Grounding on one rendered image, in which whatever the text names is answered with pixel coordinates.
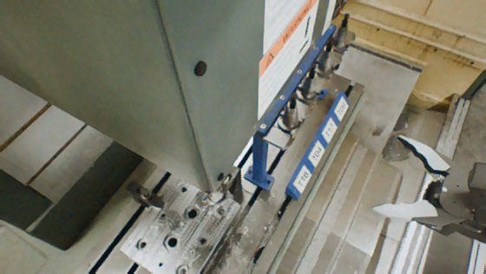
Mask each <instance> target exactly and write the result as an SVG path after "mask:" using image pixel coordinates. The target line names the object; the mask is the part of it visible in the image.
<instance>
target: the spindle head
mask: <svg viewBox="0 0 486 274"><path fill-rule="evenodd" d="M328 4H329V0H319V5H318V9H317V14H316V18H315V23H314V27H313V31H312V39H311V44H310V47H309V48H308V50H307V51H306V52H305V54H304V55H303V56H302V58H301V59H300V60H299V62H298V63H297V65H296V66H295V68H294V69H293V70H292V72H291V74H290V76H289V77H288V79H287V80H286V82H285V83H284V85H283V86H282V88H281V89H280V90H279V92H278V93H277V94H276V95H275V96H274V98H273V100H272V101H271V103H270V104H269V106H268V107H267V109H266V110H265V112H264V113H263V114H262V115H261V117H260V118H259V62H260V60H261V59H263V57H264V56H265V55H266V54H264V55H263V38H264V17H265V0H0V75H2V76H4V78H6V79H8V80H10V81H11V82H14V83H15V84H16V85H18V86H20V87H22V88H24V89H26V90H27V91H30V92H32V93H33V94H35V95H37V96H38V97H40V98H42V99H44V100H45V101H47V102H48V103H50V104H52V105H54V106H55V107H57V108H60V109H61V110H62V111H64V112H65V113H67V114H69V115H70V116H72V117H74V118H76V119H77V120H79V121H82V122H84V123H86V124H87V125H89V126H91V127H92V128H94V129H96V130H98V131H99V132H100V133H102V134H104V135H106V136H108V137H109V138H110V139H112V140H114V141H116V142H118V143H120V144H121V145H123V146H125V147H126V148H128V149H130V150H131V151H132V152H134V153H138V154H139V155H141V156H142V157H144V158H146V159H148V160H150V161H152V162H153V163H155V164H156V165H158V166H160V167H162V168H163V169H164V170H166V171H168V172H170V173H171V174H173V175H174V176H176V177H178V178H180V179H182V180H184V181H186V182H187V183H188V184H192V185H193V186H195V187H196V188H198V189H200V190H202V191H203V192H205V193H207V194H209V195H210V194H211V192H216V190H217V189H218V187H219V186H220V184H221V183H222V182H223V181H224V179H225V178H226V176H227V174H228V172H229V171H230V169H231V168H232V166H233V164H234V163H235V161H236V160H237V159H238V158H239V156H240V155H241V153H243V151H244V150H245V148H246V146H247V145H248V143H249V142H250V140H251V139H252V137H253V136H254V135H255V133H256V132H257V130H258V129H259V126H260V124H261V123H262V121H264V119H265V118H266V117H267V115H268V114H269V112H270V111H271V109H272V108H273V106H274V104H275V103H276V102H277V100H278V99H279V98H280V96H281V95H282V93H283V92H284V90H286V88H287V86H288V85H289V83H290V82H291V79H292V78H293V77H294V75H295V74H296V72H297V71H298V69H299V67H300V66H301V64H302V63H303V61H304V60H305V59H306V58H307V57H308V55H309V54H310V52H311V51H312V49H313V48H314V46H315V45H316V43H317V42H318V40H319V38H320V37H321V36H322V29H323V27H324V22H325V16H326V12H327V8H328ZM285 29H286V28H284V29H283V31H284V30H285ZM283 31H282V32H281V33H280V35H281V34H282V33H283ZM280 35H279V36H278V38H279V37H280ZM278 38H277V39H278ZM277 39H276V40H275V41H274V42H276V41H277ZM273 45H274V43H273V44H272V46H273ZM272 46H271V47H272ZM271 47H270V48H271ZM270 48H269V49H270ZM268 51H269V50H268ZM268 51H267V52H268ZM267 52H266V53H267Z"/></svg>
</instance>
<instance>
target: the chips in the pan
mask: <svg viewBox="0 0 486 274"><path fill-rule="evenodd" d="M405 112H406V111H405ZM405 112H401V114H400V115H399V117H398V119H397V121H396V123H395V125H394V127H393V131H395V132H396V131H398V130H404V129H406V128H408V126H409V124H410V123H409V122H408V120H409V118H408V116H409V115H410V113H408V112H407V113H405ZM410 116H411V115H410ZM399 135H402V136H404V137H408V136H407V135H406V134H400V133H399V132H398V133H397V132H396V133H395V134H393V135H391V137H390V138H389V137H388V139H387V140H388V141H386V143H385V147H384V150H383V152H382V154H383V156H384V159H385V162H386V163H389V164H390V163H393V161H398V162H400V161H402V160H404V161H406V160H407V159H408V158H410V156H409V153H411V151H410V149H408V148H407V147H405V146H404V145H403V144H402V143H401V142H400V141H399V140H398V139H397V137H398V136H399Z"/></svg>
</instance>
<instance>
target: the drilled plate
mask: <svg viewBox="0 0 486 274"><path fill-rule="evenodd" d="M176 187H177V188H176ZM187 188H190V191H189V189H187ZM182 193H183V194H182ZM204 193H205V192H203V191H202V190H200V189H198V188H196V187H195V186H193V185H192V184H187V182H186V181H184V180H182V179H180V178H178V177H176V176H175V177H174V179H173V180H172V181H171V183H170V184H169V185H168V186H167V187H166V189H165V190H164V191H163V194H162V195H161V198H162V199H163V203H165V204H166V205H165V204H164V205H165V206H164V207H165V209H164V207H163V208H162V209H155V208H153V207H152V208H151V209H150V211H149V212H148V213H147V215H146V216H144V218H143V219H142V220H141V222H140V223H139V224H138V226H136V228H135V229H134V231H133V232H132V234H131V236H130V237H129V238H128V240H127V241H126V243H125V244H124V245H123V247H121V249H120V251H122V252H124V253H125V254H126V255H128V256H129V257H131V258H132V259H133V260H134V261H135V262H136V263H138V264H140V265H141V266H143V267H144V268H145V269H147V270H148V271H150V272H152V273H153V274H174V271H175V273H176V272H177V274H182V273H183V272H184V271H187V274H189V272H188V271H189V270H190V274H202V273H203V272H204V270H205V269H206V268H207V265H208V264H209V262H210V261H211V259H212V257H213V255H214V253H215V252H216V251H217V250H218V248H219V247H220V245H221V243H222V242H223V240H224V239H225V237H226V235H227V233H228V231H229V229H230V228H231V226H232V224H233V222H234V221H235V219H236V218H237V217H238V216H239V214H240V212H241V205H240V204H238V203H237V202H235V201H233V200H231V199H230V198H228V197H227V196H226V195H225V197H224V198H223V200H222V201H223V202H224V203H223V202H222V201H221V202H219V204H220V205H218V204H216V203H215V202H213V201H212V202H213V204H214V203H215V206H216V207H215V206H213V205H209V203H210V204H211V202H210V199H211V198H212V195H213V193H212V192H211V194H210V197H211V198H210V197H209V194H207V193H205V194H206V195H205V194H204ZM180 194H181V195H180ZM191 194H192V195H191ZM202 194H203V195H202ZM201 196H202V197H201ZM205 196H206V197H207V199H206V197H205ZM178 197H179V198H178ZM202 200H203V202H202ZM208 200H209V203H208ZM204 201H206V202H204ZM222 203H223V205H221V204H222ZM192 204H193V205H192ZM204 206H205V207H204ZM200 208H201V209H200ZM214 209H215V211H214ZM200 212H201V214H203V215H201V214H200ZM204 212H205V213H204ZM214 212H216V213H217V214H216V216H214V215H215V214H214ZM222 213H224V215H223V216H221V214H222ZM192 214H197V215H196V216H195V218H190V216H191V215H192ZM204 214H205V215H204ZM217 215H218V216H221V217H218V216H217ZM197 217H198V218H197ZM189 219H190V220H189ZM163 221H164V222H163ZM199 222H200V223H199ZM152 223H153V224H152ZM160 223H161V224H162V225H160ZM171 225H172V226H171ZM175 228H176V229H175ZM146 229H147V230H146ZM171 229H172V230H171ZM177 229H178V230H177ZM145 230H146V231H145ZM189 230H190V231H189ZM172 231H174V232H173V233H172ZM164 232H165V233H164ZM167 232H170V233H167ZM176 232H178V233H180V234H178V233H176ZM200 233H201V234H200ZM204 233H206V234H204ZM198 234H199V235H198ZM165 235H166V236H165ZM177 235H178V236H177ZM179 235H180V236H179ZM181 235H182V240H183V241H181ZM197 235H198V236H197ZM150 236H151V237H150ZM208 236H209V237H208ZM210 236H211V237H210ZM196 237H197V238H196ZM145 239H149V241H150V245H149V244H148V243H149V242H148V241H147V240H145ZM163 239H164V240H163ZM208 240H209V241H208ZM174 241H178V243H177V245H176V246H175V247H170V245H171V243H172V242H174ZM180 241H181V242H180ZM203 241H206V243H205V244H202V242H203ZM196 242H197V243H196ZM145 245H146V247H144V246H145ZM164 245H165V246H164ZM202 245H204V246H203V247H202ZM179 246H180V247H179ZM195 246H196V247H197V246H198V247H197V248H196V247H195ZM136 247H137V248H138V249H139V251H138V249H136ZM143 247H144V248H143ZM147 247H148V248H147ZM145 248H146V249H145ZM163 248H164V249H163ZM142 249H145V250H142ZM178 249H179V250H178ZM170 250H171V251H170ZM173 250H174V251H173ZM167 251H168V252H167ZM176 251H177V252H176ZM191 251H192V254H191ZM194 253H195V255H194ZM172 254H173V256H172ZM163 255H164V256H163ZM198 255H199V256H198ZM169 256H170V257H169ZM197 256H198V257H197ZM182 257H186V258H182ZM196 257H197V258H196ZM155 258H157V260H158V261H157V260H156V259H155ZM195 258H196V259H195ZM163 259H164V260H163ZM194 259H195V260H194ZM187 260H189V261H187ZM193 260H194V261H193ZM163 261H164V262H163ZM162 262H163V263H165V264H163V263H162ZM181 262H182V263H181ZM176 264H177V266H176ZM187 264H188V267H190V268H187V266H186V265H187ZM174 265H175V267H176V268H177V270H174V269H175V268H174ZM180 265H181V266H180ZM159 266H160V267H161V269H160V267H159ZM164 268H165V269H164ZM167 268H168V270H167ZM191 268H192V269H191ZM172 272H173V273H172Z"/></svg>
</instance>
